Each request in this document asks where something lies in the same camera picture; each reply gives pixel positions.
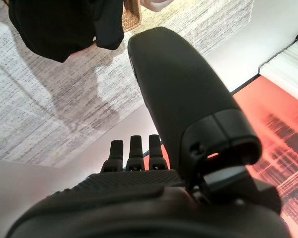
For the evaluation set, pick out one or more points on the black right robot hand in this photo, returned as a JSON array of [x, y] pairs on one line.
[[178, 86]]

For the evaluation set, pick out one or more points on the white curtain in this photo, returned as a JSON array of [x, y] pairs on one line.
[[288, 64]]

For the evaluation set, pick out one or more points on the black garment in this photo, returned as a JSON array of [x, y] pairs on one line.
[[59, 24]]

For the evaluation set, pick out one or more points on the brown wicker basket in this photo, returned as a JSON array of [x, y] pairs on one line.
[[132, 15]]

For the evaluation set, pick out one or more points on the grey patterned rug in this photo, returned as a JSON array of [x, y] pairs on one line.
[[39, 99]]

